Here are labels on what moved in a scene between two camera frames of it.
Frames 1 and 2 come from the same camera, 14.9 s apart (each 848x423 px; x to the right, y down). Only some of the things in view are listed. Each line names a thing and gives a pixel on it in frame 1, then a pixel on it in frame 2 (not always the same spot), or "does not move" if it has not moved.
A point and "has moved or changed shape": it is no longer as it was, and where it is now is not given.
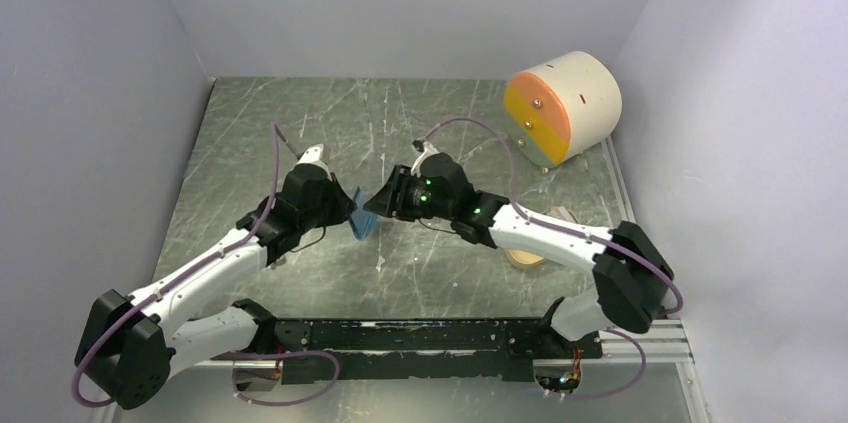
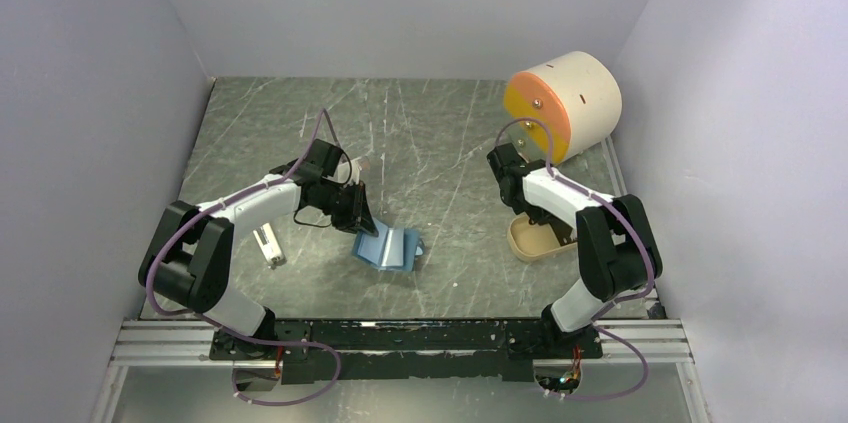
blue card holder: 361,221 has moved or changed shape
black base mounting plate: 484,349 does not move
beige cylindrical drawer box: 564,107 does not move
